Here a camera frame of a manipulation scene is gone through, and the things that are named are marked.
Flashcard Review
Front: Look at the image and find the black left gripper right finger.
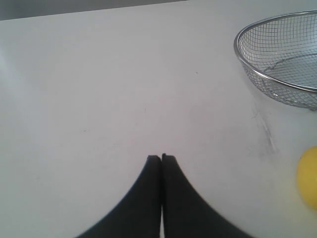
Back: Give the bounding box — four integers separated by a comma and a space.
161, 154, 244, 238

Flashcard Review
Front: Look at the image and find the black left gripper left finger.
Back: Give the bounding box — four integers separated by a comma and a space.
79, 155, 161, 238

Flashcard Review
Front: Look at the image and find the yellow lemon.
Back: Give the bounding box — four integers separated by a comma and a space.
296, 146, 317, 210

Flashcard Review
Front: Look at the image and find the oval metal mesh basket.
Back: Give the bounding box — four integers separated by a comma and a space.
233, 10, 317, 111

